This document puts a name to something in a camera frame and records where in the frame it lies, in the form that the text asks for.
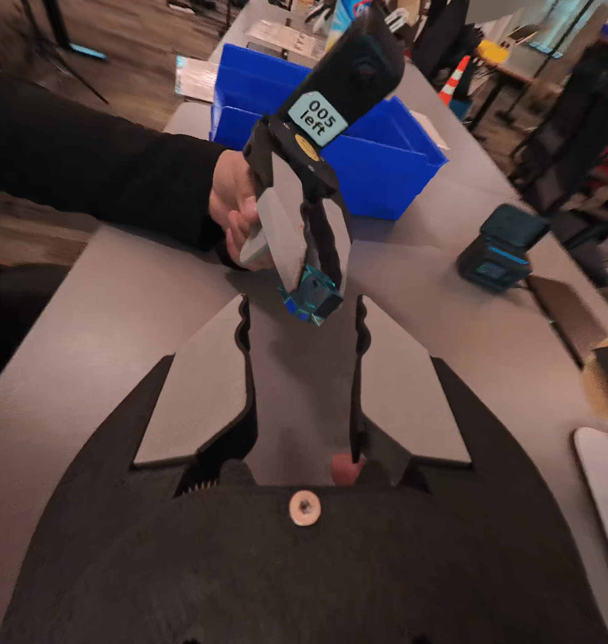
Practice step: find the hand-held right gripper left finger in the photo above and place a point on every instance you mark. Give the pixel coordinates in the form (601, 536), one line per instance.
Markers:
(198, 402)

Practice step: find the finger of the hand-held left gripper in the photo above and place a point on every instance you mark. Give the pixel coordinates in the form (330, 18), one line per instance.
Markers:
(284, 236)
(341, 241)

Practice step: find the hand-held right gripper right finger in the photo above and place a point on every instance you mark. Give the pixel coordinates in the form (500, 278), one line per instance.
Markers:
(409, 402)

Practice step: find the teal transparent cube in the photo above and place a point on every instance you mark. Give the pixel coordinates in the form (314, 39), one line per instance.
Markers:
(309, 297)

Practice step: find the blue plastic bin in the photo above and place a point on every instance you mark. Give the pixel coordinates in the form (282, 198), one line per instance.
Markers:
(384, 166)

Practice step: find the person's left hand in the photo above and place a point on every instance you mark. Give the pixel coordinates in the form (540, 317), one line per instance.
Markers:
(228, 196)

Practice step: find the blue yellow wipes pack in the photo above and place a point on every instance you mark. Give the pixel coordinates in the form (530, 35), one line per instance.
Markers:
(340, 20)

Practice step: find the white lattice stand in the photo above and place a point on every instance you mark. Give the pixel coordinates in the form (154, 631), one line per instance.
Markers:
(397, 20)

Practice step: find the white printed paper sheet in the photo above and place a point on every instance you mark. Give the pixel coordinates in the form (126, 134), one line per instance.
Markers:
(284, 38)

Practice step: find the orange traffic cone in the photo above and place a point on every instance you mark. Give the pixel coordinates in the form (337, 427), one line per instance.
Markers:
(452, 80)

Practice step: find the yellow stool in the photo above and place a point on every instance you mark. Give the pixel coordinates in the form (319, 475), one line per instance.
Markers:
(492, 50)

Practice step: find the black battery charging case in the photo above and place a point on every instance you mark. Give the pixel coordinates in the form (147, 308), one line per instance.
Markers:
(495, 271)

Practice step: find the blue-topped black battery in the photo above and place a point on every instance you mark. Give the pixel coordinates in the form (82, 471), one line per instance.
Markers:
(507, 254)

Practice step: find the dark flat desk plate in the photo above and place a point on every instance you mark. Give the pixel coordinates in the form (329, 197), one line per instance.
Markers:
(575, 312)

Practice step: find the black office chair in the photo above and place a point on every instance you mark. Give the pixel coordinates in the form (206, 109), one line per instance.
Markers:
(575, 126)

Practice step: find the black tripod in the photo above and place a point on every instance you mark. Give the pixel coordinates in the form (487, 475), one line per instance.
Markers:
(60, 22)

